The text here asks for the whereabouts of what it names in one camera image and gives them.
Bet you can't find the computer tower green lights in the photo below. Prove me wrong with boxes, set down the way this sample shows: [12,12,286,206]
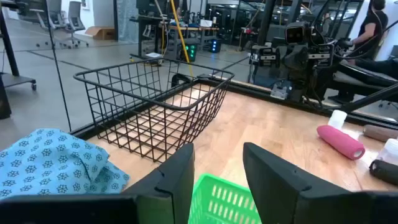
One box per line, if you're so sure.
[182,43,199,62]

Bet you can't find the brown cardboard box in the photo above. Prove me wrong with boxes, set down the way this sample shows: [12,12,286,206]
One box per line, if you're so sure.
[85,26,116,40]

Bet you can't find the blue flower-print cloth pouch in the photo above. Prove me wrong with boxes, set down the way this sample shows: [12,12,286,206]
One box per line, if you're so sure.
[0,128,131,200]

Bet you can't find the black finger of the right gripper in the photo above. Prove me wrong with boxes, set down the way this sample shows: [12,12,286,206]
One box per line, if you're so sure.
[294,46,309,78]
[281,46,295,78]

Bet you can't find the computer tower blue lights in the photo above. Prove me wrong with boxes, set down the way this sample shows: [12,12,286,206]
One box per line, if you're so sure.
[208,39,222,54]

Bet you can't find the wooden workbench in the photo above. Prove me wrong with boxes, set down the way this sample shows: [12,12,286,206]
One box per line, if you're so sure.
[161,24,220,50]

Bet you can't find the white bottle cap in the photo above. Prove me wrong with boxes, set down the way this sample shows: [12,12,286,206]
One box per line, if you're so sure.
[328,110,348,130]

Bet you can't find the black wheeled stand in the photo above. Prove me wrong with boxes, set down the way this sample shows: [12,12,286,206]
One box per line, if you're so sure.
[0,9,37,91]

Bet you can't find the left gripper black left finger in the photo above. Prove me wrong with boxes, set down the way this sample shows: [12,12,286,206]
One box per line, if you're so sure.
[0,142,195,224]

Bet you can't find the black wire basket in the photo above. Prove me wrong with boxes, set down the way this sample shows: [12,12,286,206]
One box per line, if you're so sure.
[73,58,235,163]

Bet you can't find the black rectangular block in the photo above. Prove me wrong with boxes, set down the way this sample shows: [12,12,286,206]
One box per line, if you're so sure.
[369,159,398,187]

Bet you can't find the pink bandage roll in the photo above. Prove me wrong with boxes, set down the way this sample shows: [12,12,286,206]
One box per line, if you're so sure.
[317,124,366,161]

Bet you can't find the green slotted plastic tray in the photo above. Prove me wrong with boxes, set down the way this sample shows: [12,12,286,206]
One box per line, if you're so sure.
[188,173,262,224]

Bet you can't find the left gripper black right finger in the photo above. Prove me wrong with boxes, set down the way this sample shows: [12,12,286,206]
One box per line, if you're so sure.
[243,142,398,224]

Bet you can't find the yellow hanging cable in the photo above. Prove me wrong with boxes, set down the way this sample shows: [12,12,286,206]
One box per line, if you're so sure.
[169,0,194,77]

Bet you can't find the grey office chair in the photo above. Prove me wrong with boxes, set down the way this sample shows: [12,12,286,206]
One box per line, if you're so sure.
[63,1,90,48]
[35,0,65,47]

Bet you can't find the person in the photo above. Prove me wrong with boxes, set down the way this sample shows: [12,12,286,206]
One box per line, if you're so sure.
[347,0,389,62]

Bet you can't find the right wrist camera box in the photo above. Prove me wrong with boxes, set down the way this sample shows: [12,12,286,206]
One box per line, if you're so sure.
[285,21,313,44]

